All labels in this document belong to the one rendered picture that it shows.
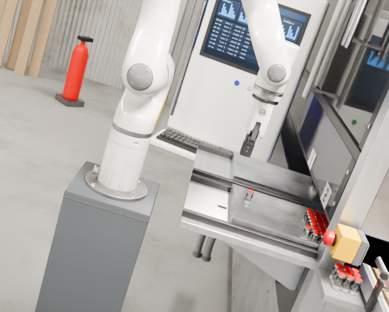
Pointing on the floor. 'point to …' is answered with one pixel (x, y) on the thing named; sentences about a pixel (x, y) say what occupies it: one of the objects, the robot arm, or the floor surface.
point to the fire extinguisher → (75, 75)
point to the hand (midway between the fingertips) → (246, 148)
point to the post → (360, 187)
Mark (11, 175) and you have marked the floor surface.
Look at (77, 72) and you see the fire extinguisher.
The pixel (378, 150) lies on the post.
